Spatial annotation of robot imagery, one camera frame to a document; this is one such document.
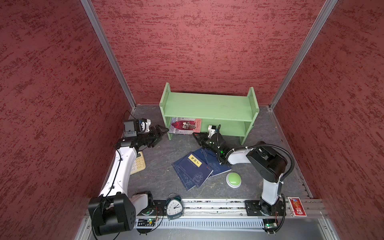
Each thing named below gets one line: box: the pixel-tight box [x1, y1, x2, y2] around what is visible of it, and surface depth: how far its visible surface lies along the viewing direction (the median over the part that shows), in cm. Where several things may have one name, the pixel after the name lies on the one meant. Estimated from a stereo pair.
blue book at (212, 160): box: [193, 147, 232, 177], surface depth 87 cm
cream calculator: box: [130, 151, 147, 175], surface depth 89 cm
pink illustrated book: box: [169, 117, 202, 135], surface depth 94 cm
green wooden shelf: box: [159, 82, 260, 145], surface depth 85 cm
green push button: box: [226, 171, 242, 189], surface depth 84 cm
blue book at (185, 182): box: [171, 162, 196, 192], surface depth 85 cm
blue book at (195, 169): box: [176, 151, 214, 189], surface depth 86 cm
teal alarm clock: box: [166, 195, 184, 221], surface depth 72 cm
